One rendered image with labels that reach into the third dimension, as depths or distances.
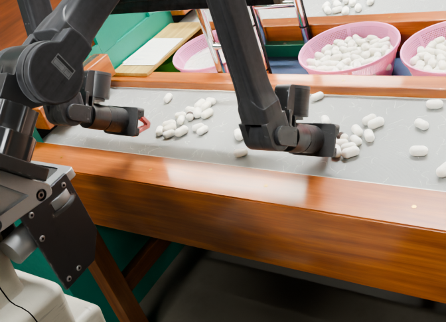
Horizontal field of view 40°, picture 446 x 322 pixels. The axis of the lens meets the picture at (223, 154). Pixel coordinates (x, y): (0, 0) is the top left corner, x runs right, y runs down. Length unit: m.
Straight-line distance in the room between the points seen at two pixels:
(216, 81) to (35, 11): 0.59
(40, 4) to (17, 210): 0.61
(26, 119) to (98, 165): 0.77
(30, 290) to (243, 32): 0.54
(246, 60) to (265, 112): 0.10
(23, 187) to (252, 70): 0.45
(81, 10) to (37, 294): 0.46
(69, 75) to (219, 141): 0.74
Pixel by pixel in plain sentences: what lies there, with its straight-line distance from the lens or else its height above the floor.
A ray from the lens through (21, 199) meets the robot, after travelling 0.80.
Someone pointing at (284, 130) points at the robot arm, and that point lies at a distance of 1.10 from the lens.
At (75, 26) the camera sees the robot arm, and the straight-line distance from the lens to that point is 0.83.
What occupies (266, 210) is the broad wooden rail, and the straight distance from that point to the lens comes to 1.22.
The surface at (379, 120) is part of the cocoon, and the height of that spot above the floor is 0.76.
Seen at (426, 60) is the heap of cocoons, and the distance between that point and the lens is 1.59.
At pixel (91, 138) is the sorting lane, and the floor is 0.74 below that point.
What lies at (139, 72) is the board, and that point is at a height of 0.78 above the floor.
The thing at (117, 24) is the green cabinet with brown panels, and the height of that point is 0.88.
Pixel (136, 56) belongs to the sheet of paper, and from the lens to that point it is 2.02.
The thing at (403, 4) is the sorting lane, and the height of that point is 0.74.
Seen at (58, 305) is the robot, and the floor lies 0.86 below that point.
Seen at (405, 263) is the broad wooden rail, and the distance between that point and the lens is 1.16.
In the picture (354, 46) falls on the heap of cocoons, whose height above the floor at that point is 0.74.
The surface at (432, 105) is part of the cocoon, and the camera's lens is 1.39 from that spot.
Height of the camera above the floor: 1.50
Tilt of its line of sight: 32 degrees down
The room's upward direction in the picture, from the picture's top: 21 degrees counter-clockwise
